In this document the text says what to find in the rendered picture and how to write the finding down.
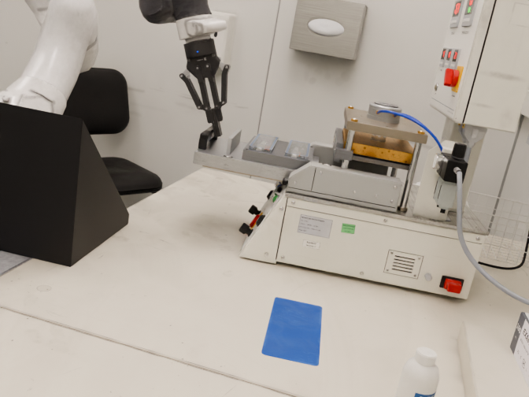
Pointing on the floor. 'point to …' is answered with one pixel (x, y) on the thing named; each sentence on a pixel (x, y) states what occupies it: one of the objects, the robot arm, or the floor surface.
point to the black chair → (109, 124)
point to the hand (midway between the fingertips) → (216, 122)
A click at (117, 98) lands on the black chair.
